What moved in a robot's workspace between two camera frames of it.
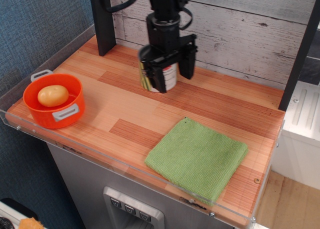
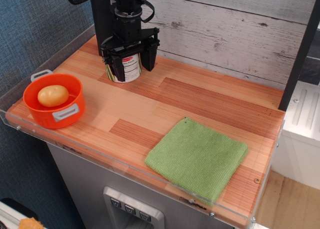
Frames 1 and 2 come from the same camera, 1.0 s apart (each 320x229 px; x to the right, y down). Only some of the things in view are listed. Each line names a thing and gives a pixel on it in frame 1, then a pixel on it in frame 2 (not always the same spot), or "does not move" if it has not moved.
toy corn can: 170,74 -> 132,66
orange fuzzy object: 30,223 does not move
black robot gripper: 163,35 -> 129,36
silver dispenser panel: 123,211 does not move
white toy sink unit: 297,153 does not move
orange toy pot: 54,100 does not move
